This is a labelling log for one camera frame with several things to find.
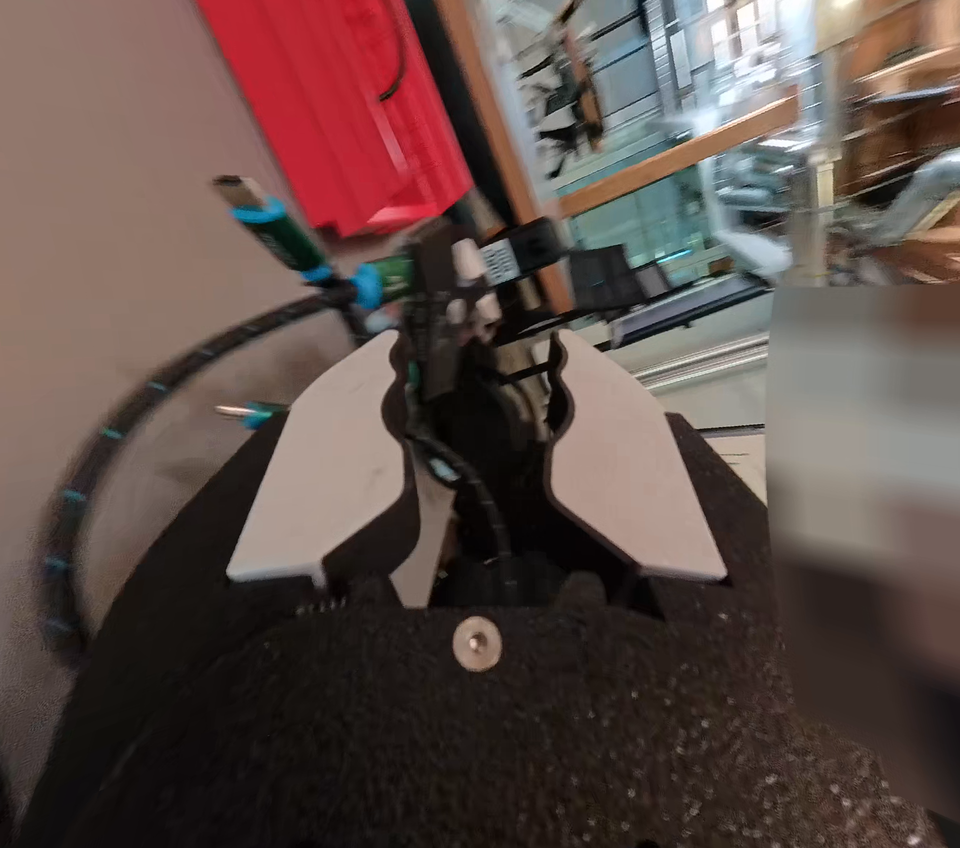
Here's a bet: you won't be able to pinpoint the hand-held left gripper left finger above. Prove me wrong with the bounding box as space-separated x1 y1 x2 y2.
225 329 453 611

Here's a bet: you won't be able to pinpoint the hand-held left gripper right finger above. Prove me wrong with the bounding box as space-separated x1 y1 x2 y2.
541 329 729 584

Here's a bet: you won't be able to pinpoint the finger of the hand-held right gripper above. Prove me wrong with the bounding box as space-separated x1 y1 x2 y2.
408 234 483 300
416 296 502 403

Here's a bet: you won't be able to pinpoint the black braided cable green plugs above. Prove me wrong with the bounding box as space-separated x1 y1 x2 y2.
41 173 519 654

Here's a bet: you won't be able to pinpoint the black mesh basket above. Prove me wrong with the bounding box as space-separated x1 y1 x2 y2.
568 244 678 333

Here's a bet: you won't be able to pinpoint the wooden railing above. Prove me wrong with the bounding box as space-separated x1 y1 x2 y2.
396 0 802 313

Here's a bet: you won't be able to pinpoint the red plastic bin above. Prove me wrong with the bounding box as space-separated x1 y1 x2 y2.
141 0 475 240

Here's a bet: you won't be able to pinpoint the thin black cable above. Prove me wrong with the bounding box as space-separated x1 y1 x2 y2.
309 0 411 104

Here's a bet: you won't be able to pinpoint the silver duct pipe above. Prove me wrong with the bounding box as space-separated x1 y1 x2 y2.
847 149 960 251

